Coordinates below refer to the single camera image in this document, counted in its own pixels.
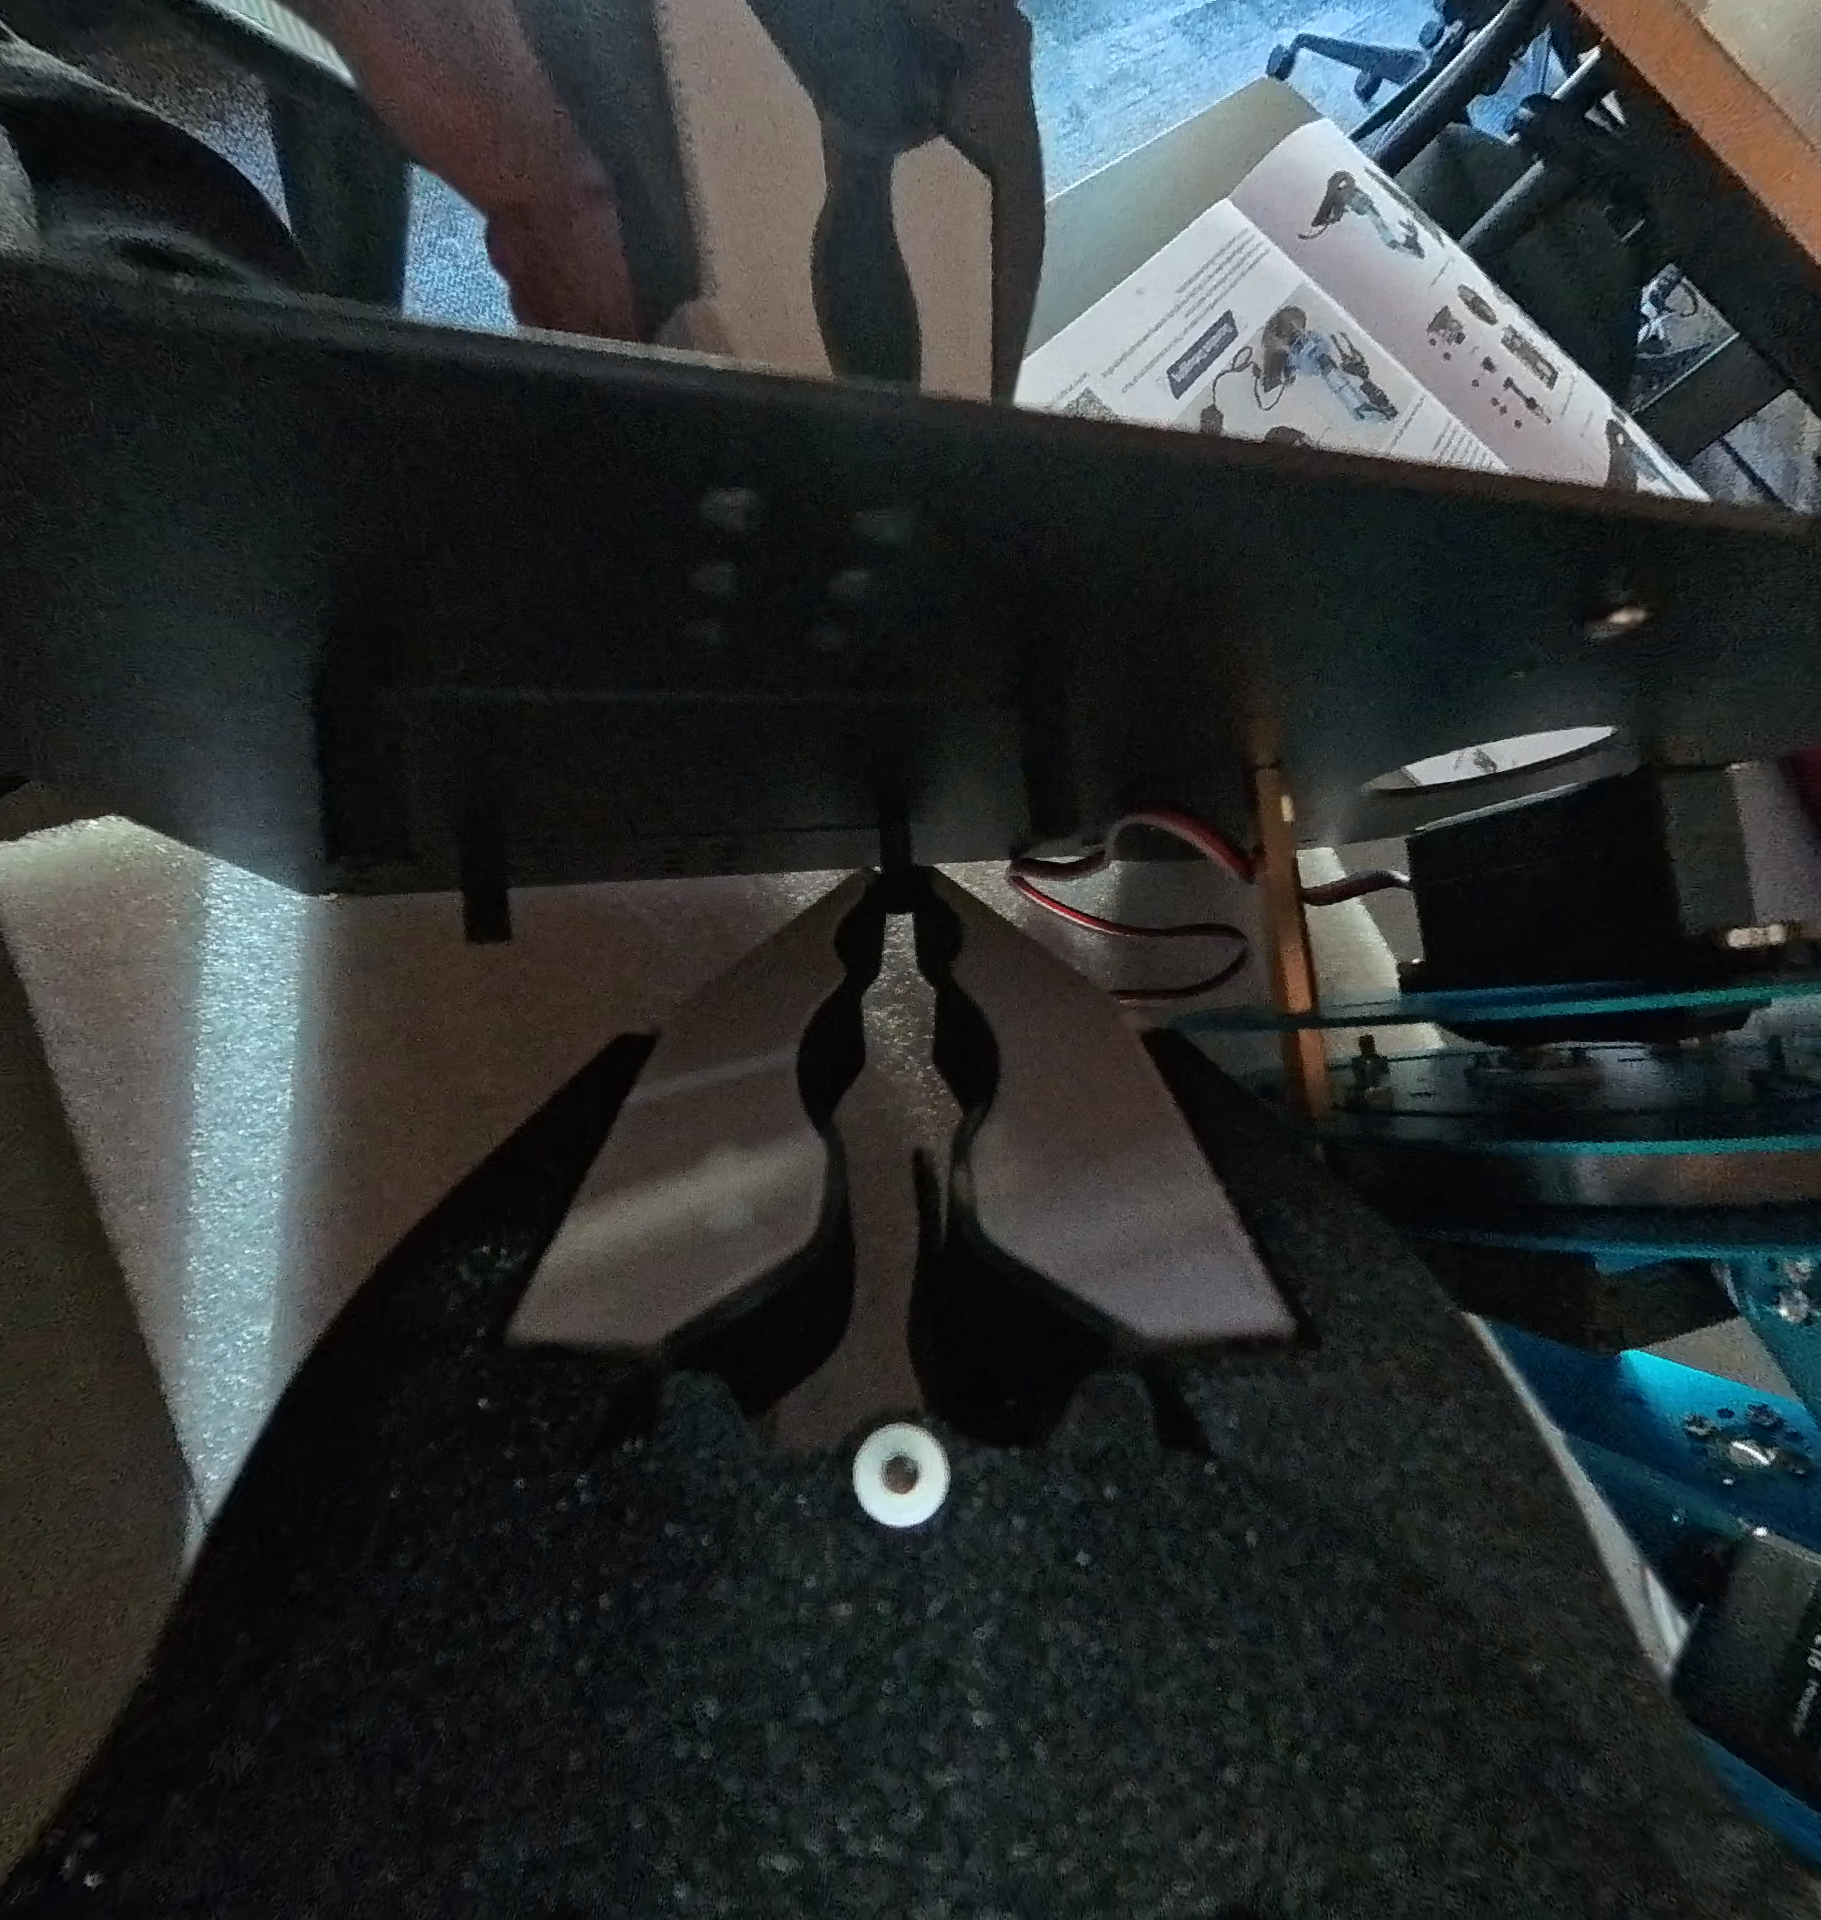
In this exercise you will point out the black swivel chair base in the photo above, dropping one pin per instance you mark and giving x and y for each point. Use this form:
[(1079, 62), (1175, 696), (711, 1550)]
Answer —
[(1344, 59)]

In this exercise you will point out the printed instruction manual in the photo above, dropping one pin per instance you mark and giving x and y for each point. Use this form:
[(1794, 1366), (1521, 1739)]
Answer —
[(1300, 254)]

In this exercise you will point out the white foam sheet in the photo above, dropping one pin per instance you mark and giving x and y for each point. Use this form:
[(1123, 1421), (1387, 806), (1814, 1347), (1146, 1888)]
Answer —
[(175, 1049)]

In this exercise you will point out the grey mesh chair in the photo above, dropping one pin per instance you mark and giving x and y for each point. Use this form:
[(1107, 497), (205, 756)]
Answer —
[(341, 149)]

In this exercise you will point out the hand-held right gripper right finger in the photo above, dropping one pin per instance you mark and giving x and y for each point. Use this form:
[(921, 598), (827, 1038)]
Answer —
[(1120, 1185)]

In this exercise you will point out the black hex standoff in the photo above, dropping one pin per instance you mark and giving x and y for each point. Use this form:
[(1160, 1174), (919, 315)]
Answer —
[(897, 854)]

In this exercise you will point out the person's left forearm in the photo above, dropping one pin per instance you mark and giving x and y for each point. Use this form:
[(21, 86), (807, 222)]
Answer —
[(461, 134)]

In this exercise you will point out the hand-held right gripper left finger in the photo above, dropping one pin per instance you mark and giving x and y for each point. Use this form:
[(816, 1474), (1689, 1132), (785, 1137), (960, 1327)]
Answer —
[(685, 1185)]

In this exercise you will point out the brown wooden table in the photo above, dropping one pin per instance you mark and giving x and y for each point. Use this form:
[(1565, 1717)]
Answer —
[(1796, 90)]

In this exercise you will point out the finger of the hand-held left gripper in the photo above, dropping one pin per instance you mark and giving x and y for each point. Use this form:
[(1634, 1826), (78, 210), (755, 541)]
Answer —
[(956, 270), (729, 224)]

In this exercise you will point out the person's black clothing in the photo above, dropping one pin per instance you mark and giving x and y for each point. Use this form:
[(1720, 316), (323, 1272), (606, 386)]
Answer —
[(70, 149)]

